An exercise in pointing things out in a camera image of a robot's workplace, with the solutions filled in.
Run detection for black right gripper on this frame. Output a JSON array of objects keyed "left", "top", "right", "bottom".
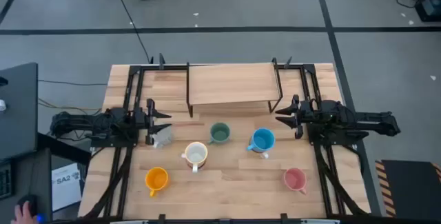
[{"left": 275, "top": 94, "right": 325, "bottom": 140}]

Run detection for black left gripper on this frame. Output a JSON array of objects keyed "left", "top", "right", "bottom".
[{"left": 133, "top": 99, "right": 172, "bottom": 145}]

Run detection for white mug blue tile pattern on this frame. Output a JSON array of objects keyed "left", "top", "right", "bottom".
[{"left": 152, "top": 126, "right": 173, "bottom": 149}]

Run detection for plain blue mug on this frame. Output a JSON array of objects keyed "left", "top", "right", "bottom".
[{"left": 246, "top": 127, "right": 276, "bottom": 154}]

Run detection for white mug red leaf pattern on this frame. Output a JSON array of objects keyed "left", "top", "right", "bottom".
[{"left": 181, "top": 141, "right": 209, "bottom": 168}]

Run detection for plain orange mug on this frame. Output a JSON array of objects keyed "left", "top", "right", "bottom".
[{"left": 145, "top": 167, "right": 170, "bottom": 198}]

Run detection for plain green mug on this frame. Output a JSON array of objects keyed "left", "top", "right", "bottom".
[{"left": 207, "top": 122, "right": 232, "bottom": 145}]

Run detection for plain pink mug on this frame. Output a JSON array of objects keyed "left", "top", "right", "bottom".
[{"left": 283, "top": 167, "right": 308, "bottom": 196}]

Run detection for wooden shelf black metal legs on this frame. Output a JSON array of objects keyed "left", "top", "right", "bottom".
[{"left": 185, "top": 57, "right": 284, "bottom": 118}]

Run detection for black desk beam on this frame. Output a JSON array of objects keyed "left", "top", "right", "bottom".
[{"left": 37, "top": 132, "right": 92, "bottom": 166}]

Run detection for grey desk with keyboard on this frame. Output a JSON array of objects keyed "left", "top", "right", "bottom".
[{"left": 0, "top": 147, "right": 53, "bottom": 224}]

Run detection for black mat hazard stripes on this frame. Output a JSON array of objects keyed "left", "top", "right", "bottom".
[{"left": 374, "top": 159, "right": 441, "bottom": 218}]

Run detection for black keyboard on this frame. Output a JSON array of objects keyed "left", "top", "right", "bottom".
[{"left": 0, "top": 160, "right": 14, "bottom": 201}]

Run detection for person's hand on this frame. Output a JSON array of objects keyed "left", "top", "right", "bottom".
[{"left": 10, "top": 201, "right": 39, "bottom": 224}]

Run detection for black equipment case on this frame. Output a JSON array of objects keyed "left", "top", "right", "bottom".
[{"left": 415, "top": 0, "right": 441, "bottom": 23}]

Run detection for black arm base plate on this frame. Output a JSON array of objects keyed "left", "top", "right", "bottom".
[
  {"left": 307, "top": 123, "right": 369, "bottom": 146},
  {"left": 85, "top": 132, "right": 139, "bottom": 148}
]

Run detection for black aluminium table frame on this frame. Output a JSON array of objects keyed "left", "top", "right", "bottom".
[{"left": 81, "top": 53, "right": 373, "bottom": 224}]

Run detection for long black floor cable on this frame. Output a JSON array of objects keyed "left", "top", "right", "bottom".
[{"left": 110, "top": 0, "right": 152, "bottom": 63}]

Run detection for thin yellow cable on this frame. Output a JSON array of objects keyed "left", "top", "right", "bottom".
[{"left": 37, "top": 98, "right": 103, "bottom": 112}]

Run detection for thin black cable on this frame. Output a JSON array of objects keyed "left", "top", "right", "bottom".
[{"left": 37, "top": 79, "right": 108, "bottom": 87}]

